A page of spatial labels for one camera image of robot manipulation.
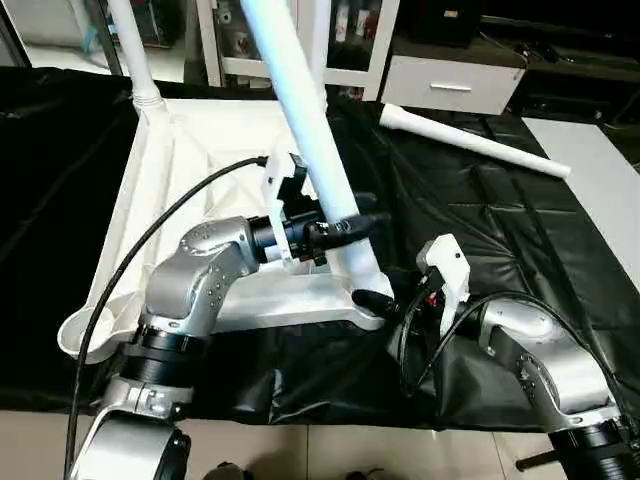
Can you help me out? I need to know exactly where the white plastic children's table top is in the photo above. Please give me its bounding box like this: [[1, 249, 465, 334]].
[[57, 95, 397, 363]]

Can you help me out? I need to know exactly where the white side table board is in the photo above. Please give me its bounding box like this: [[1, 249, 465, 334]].
[[522, 117, 640, 263]]

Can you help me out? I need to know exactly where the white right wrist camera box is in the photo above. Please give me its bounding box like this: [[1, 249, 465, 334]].
[[414, 234, 472, 338]]

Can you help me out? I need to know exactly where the black box with yellow label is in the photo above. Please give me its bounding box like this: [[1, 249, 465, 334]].
[[400, 0, 483, 47]]

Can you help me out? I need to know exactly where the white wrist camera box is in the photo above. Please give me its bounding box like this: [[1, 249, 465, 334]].
[[261, 152, 312, 267], [414, 234, 472, 338]]

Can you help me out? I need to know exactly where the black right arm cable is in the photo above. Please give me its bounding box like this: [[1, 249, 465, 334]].
[[394, 272, 626, 421]]

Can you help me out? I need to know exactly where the black plastic work mat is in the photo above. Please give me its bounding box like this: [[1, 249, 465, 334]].
[[0, 65, 640, 433]]

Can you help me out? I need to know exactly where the black metal table leg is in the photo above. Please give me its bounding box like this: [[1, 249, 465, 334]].
[[514, 449, 563, 472]]

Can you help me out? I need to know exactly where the white low drawer unit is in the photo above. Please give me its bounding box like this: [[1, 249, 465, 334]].
[[382, 52, 528, 116]]

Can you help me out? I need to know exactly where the white glass door cabinet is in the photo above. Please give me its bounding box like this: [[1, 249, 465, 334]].
[[195, 0, 401, 101]]

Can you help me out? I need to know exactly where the dark left robot foot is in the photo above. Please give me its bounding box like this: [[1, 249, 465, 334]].
[[203, 461, 253, 480]]

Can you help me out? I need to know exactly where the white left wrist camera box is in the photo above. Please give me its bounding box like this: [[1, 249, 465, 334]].
[[261, 152, 312, 267]]

